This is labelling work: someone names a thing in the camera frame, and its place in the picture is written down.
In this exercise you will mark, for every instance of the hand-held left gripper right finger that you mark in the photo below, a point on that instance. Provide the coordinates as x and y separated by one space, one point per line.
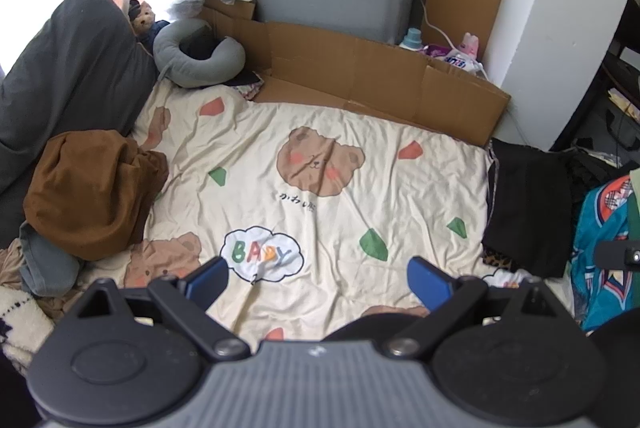
425 280

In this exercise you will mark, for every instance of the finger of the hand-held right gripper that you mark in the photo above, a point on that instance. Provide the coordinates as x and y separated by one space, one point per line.
615 253

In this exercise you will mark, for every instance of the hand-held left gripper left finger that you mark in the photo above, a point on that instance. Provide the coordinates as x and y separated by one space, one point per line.
207 283

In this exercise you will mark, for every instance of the brown printed t-shirt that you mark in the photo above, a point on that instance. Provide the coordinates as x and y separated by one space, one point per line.
85 193

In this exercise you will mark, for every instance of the teal patterned garment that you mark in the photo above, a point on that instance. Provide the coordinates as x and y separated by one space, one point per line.
600 298

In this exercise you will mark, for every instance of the black bag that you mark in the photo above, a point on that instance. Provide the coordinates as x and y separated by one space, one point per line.
595 173

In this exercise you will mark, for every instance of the black folded garment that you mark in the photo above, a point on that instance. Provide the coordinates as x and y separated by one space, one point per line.
530 208

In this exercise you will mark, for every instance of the cream bear print bedsheet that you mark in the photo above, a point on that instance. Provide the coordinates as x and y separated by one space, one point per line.
240 128

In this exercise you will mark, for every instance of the blue-grey garment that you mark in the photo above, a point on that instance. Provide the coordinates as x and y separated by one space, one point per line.
45 268

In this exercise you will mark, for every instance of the white fuzzy blanket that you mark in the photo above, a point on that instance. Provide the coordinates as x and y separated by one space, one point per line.
20 313

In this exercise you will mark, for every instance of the beige garment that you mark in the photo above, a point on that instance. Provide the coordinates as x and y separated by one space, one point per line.
10 268

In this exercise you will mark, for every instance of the colourful patterned cloth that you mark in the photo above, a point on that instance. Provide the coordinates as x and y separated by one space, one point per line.
247 88

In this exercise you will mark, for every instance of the grey neck pillow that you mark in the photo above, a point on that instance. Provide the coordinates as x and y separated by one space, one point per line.
200 73

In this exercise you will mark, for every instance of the black metal rack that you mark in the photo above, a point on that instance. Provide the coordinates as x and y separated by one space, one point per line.
625 33

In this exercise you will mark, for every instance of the flattened cardboard sheet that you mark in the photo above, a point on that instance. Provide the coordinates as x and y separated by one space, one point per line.
350 68

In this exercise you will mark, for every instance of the pink rabbit figure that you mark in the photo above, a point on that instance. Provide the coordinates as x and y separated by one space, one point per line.
470 44

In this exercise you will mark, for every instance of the dark grey pillow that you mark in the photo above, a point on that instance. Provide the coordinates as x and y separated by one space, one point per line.
70 68

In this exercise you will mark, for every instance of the small teddy bear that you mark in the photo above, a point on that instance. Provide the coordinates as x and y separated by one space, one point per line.
142 16

